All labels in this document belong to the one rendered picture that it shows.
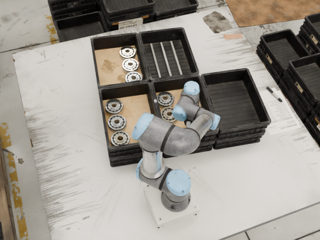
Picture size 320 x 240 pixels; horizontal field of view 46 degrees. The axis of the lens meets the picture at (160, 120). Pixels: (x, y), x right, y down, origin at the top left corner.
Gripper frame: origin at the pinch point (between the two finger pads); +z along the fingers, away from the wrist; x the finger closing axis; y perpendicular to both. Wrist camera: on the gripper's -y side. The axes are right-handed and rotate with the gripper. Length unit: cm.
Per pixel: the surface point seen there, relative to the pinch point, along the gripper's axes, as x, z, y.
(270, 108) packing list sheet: -54, 23, 13
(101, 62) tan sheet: 43, -2, 59
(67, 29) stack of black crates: 71, 50, 152
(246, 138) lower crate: -28.7, 10.5, -9.5
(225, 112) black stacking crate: -21.8, 6.3, 8.1
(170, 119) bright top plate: 11.2, -0.9, 7.4
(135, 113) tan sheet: 29.7, -0.5, 17.2
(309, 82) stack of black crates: -107, 62, 49
